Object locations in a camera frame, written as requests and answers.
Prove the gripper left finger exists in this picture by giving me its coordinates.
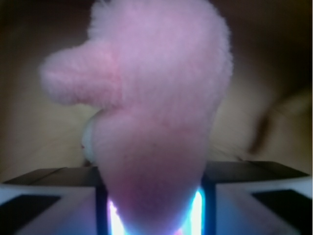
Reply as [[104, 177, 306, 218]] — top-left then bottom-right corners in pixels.
[[0, 166, 112, 235]]

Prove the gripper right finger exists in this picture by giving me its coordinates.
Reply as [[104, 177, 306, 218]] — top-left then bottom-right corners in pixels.
[[199, 161, 313, 235]]

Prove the pink plush bunny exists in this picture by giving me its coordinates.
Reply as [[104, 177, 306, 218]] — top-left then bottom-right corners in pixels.
[[40, 0, 232, 235]]

